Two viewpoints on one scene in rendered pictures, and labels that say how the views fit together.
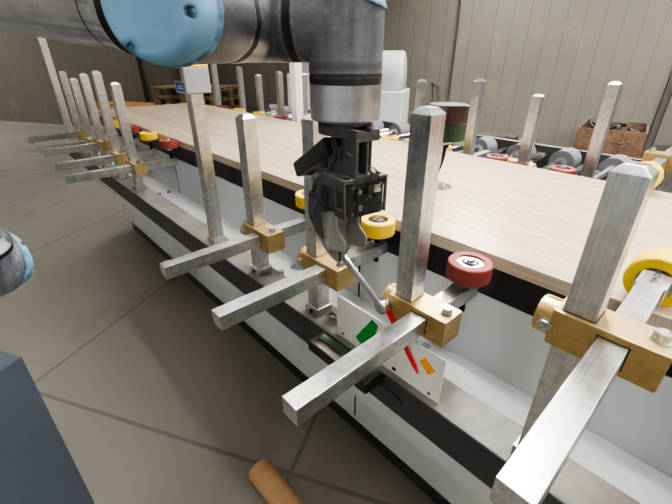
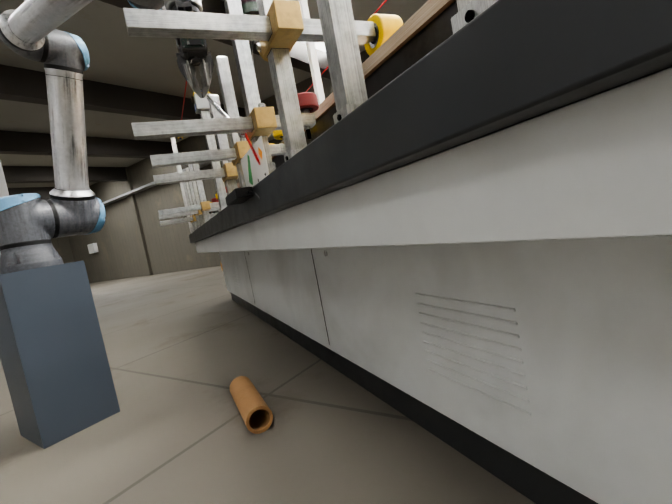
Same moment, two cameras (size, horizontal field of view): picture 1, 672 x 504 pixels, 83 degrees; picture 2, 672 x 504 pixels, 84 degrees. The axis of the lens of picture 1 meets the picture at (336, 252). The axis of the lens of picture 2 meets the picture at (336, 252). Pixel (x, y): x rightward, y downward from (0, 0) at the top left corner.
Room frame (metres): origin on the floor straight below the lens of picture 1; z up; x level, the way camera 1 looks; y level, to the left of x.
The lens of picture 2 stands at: (-0.36, -0.58, 0.57)
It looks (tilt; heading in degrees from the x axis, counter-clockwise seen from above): 5 degrees down; 18
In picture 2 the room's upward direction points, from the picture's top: 11 degrees counter-clockwise
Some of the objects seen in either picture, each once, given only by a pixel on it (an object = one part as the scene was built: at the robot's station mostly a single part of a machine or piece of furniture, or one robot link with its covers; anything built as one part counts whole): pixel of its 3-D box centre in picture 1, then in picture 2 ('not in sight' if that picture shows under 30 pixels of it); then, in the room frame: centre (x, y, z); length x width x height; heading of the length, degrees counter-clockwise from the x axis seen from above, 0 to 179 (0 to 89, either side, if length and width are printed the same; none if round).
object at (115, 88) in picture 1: (129, 143); (201, 191); (1.66, 0.89, 0.90); 0.03 x 0.03 x 0.48; 43
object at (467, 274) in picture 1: (466, 285); (305, 117); (0.61, -0.25, 0.85); 0.08 x 0.08 x 0.11
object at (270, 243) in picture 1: (262, 234); (230, 172); (0.91, 0.19, 0.82); 0.13 x 0.06 x 0.05; 43
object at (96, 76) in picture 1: (109, 127); (196, 192); (1.85, 1.06, 0.94); 0.03 x 0.03 x 0.48; 43
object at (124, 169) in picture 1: (126, 169); (197, 207); (1.60, 0.89, 0.81); 0.43 x 0.03 x 0.04; 133
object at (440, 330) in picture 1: (419, 310); (260, 125); (0.54, -0.15, 0.84); 0.13 x 0.06 x 0.05; 43
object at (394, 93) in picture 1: (382, 112); not in sight; (4.73, -0.54, 0.64); 0.63 x 0.53 x 1.28; 163
